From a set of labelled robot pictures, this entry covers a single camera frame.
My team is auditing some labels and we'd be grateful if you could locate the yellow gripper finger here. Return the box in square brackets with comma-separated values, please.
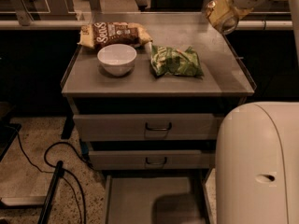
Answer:
[208, 0, 252, 27]

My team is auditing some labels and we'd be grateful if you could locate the black cable on left floor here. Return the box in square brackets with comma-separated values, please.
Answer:
[3, 124, 94, 224]

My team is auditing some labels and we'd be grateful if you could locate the dark object at left edge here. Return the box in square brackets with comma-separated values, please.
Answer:
[0, 102, 22, 161]

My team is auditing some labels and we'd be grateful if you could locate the orange soda can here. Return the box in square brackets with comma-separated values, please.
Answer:
[206, 0, 239, 35]

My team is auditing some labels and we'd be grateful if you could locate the white ceramic bowl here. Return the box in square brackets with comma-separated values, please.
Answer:
[97, 44, 137, 77]

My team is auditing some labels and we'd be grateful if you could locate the grey drawer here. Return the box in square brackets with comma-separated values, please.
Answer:
[73, 114, 223, 142]
[103, 175, 215, 224]
[89, 150, 215, 170]

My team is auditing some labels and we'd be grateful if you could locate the green chip bag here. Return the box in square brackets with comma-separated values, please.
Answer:
[150, 45, 204, 77]

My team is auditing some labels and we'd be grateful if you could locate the black bar on floor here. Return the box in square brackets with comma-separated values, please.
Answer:
[37, 161, 64, 224]

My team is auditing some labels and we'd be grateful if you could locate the grey middle drawer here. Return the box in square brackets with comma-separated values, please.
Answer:
[89, 150, 215, 170]

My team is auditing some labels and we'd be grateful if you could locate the white horizontal rail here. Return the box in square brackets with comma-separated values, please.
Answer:
[0, 21, 292, 31]

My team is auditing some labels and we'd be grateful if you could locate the grey top drawer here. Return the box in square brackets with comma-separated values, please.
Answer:
[73, 114, 223, 142]

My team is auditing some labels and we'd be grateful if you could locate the brown yellow snack bag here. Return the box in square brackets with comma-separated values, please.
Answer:
[78, 21, 152, 49]

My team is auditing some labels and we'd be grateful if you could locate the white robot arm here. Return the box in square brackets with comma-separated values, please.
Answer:
[209, 0, 299, 224]

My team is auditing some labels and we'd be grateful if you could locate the grey bottom drawer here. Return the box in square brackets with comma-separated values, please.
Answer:
[103, 175, 215, 224]

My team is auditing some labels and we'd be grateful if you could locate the grey drawer cabinet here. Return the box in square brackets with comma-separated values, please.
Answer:
[59, 12, 257, 224]

